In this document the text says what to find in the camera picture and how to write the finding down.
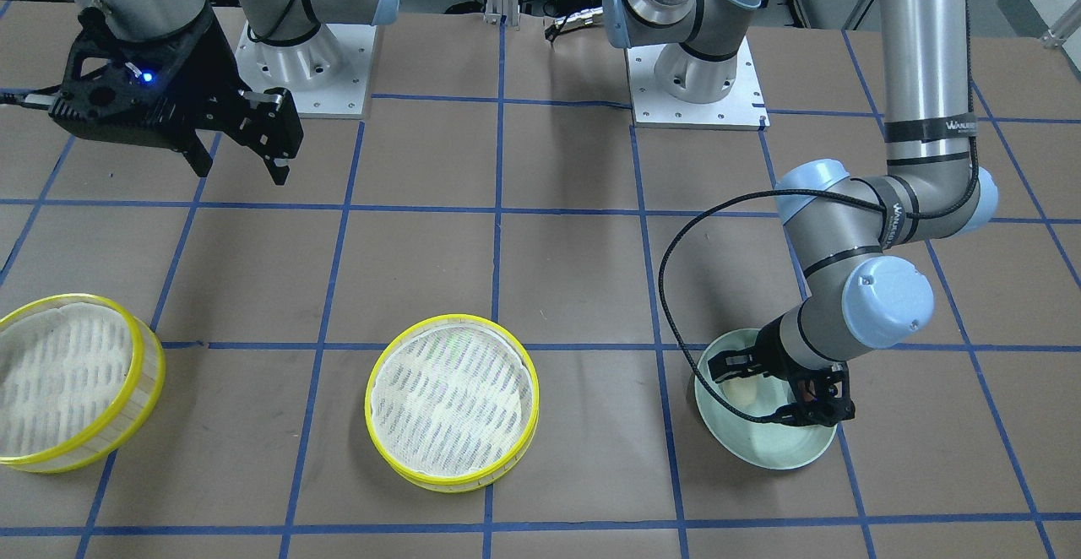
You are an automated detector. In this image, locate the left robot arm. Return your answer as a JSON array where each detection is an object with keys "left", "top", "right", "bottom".
[{"left": 603, "top": 0, "right": 997, "bottom": 427}]

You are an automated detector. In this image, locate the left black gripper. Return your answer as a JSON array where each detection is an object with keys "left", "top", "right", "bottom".
[{"left": 708, "top": 319, "right": 855, "bottom": 427}]

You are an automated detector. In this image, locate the white bun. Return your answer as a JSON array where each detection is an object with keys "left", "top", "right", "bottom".
[{"left": 720, "top": 376, "right": 759, "bottom": 413}]

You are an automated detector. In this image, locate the yellow steamer basket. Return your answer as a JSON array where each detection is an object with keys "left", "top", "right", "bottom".
[
  {"left": 362, "top": 314, "right": 541, "bottom": 494},
  {"left": 1, "top": 293, "right": 166, "bottom": 474}
]

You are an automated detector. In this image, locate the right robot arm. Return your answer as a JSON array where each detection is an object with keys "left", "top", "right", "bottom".
[{"left": 12, "top": 0, "right": 400, "bottom": 186}]

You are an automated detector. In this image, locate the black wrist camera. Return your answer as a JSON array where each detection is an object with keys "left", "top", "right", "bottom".
[{"left": 3, "top": 52, "right": 197, "bottom": 154}]

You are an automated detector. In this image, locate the light green plate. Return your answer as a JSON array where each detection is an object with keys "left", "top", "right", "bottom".
[{"left": 693, "top": 328, "right": 837, "bottom": 470}]

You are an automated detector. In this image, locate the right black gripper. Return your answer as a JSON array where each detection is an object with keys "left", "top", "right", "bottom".
[{"left": 80, "top": 10, "right": 304, "bottom": 186}]

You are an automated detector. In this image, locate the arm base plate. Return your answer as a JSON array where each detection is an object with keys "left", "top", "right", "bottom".
[
  {"left": 626, "top": 39, "right": 771, "bottom": 131},
  {"left": 236, "top": 24, "right": 379, "bottom": 120}
]

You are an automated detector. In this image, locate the middle yellow steamer basket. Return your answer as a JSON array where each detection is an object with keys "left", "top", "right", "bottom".
[{"left": 362, "top": 314, "right": 541, "bottom": 494}]

